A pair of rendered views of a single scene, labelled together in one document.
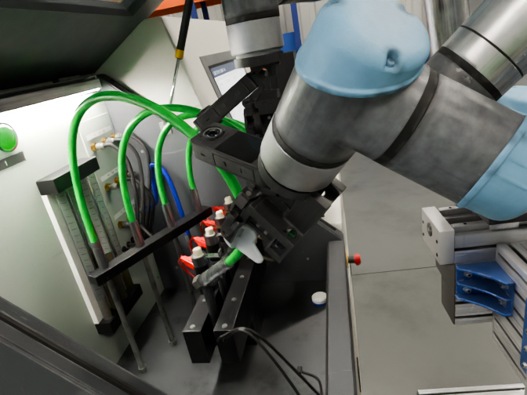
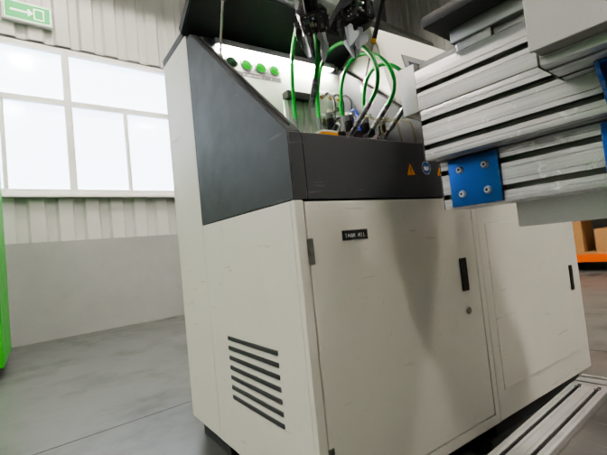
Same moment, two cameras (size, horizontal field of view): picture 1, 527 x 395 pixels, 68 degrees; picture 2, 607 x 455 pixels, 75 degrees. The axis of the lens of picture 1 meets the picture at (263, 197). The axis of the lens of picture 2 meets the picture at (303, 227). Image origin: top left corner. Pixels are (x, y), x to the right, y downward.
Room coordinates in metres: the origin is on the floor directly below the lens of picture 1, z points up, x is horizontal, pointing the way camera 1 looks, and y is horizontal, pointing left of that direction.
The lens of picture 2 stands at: (-0.41, -0.65, 0.68)
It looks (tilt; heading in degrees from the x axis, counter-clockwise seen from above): 3 degrees up; 42
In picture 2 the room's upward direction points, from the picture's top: 6 degrees counter-clockwise
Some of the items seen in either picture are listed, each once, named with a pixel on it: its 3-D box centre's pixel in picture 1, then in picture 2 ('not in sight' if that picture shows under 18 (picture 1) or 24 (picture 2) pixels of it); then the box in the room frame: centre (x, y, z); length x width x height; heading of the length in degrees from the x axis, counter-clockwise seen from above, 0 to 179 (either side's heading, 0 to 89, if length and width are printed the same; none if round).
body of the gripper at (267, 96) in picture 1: (270, 97); (354, 4); (0.58, -0.04, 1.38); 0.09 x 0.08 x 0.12; 77
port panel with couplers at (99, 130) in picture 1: (119, 179); (333, 119); (0.93, 0.34, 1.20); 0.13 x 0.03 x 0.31; 167
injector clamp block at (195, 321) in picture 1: (234, 304); not in sight; (0.75, 0.11, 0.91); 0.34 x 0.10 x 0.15; 167
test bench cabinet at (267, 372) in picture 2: not in sight; (346, 330); (0.64, 0.17, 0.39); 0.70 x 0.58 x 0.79; 167
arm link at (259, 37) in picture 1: (256, 39); not in sight; (0.58, -0.03, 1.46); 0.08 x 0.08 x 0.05
